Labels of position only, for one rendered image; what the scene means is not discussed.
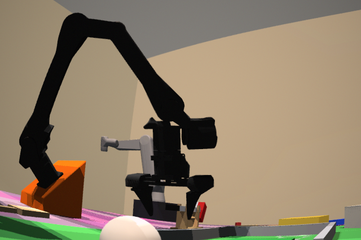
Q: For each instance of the white ball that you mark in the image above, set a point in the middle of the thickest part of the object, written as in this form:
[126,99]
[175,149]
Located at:
[129,228]

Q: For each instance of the yellow rectangular bar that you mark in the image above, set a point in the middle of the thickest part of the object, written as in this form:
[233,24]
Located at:
[304,220]

